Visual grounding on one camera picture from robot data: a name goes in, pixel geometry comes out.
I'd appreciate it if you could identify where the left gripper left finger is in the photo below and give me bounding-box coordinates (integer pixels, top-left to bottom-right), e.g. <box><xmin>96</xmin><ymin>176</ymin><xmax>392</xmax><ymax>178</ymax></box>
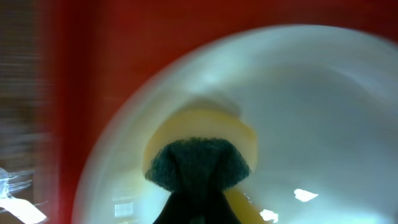
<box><xmin>153</xmin><ymin>192</ymin><xmax>195</xmax><ymax>224</ymax></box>

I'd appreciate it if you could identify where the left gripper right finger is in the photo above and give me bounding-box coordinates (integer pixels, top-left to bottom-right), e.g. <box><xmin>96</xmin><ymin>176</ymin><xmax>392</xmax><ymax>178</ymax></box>
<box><xmin>195</xmin><ymin>191</ymin><xmax>241</xmax><ymax>224</ymax></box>

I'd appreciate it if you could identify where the green yellow sponge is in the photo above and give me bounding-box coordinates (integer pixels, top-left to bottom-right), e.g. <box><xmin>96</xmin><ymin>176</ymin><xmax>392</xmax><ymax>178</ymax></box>
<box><xmin>142</xmin><ymin>108</ymin><xmax>259</xmax><ymax>194</ymax></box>

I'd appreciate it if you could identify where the white plate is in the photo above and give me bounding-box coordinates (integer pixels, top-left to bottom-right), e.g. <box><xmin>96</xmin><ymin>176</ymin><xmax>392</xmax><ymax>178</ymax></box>
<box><xmin>72</xmin><ymin>25</ymin><xmax>397</xmax><ymax>223</ymax></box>

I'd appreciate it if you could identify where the red plastic tray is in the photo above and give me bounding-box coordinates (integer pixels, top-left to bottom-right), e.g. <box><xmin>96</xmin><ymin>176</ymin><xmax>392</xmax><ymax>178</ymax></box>
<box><xmin>37</xmin><ymin>0</ymin><xmax>397</xmax><ymax>223</ymax></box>

